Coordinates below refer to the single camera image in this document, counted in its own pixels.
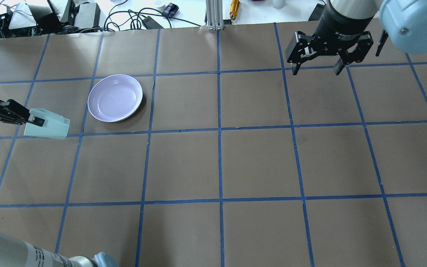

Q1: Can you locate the aluminium frame post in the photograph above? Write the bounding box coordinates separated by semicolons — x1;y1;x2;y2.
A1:
205;0;224;30

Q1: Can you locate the black power adapter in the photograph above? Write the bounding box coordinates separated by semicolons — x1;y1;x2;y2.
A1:
141;16;164;29

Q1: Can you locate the lavender round plate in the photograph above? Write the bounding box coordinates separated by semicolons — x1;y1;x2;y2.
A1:
87;74;143;123

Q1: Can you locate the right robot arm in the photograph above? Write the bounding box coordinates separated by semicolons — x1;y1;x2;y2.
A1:
286;0;427;75

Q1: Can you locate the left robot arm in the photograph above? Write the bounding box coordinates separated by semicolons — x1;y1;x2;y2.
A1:
0;99;117;267

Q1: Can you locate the mint green faceted cup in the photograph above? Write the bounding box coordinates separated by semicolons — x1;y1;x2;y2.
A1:
23;108;70;140

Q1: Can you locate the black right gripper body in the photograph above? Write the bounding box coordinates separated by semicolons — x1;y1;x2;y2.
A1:
313;4;374;56

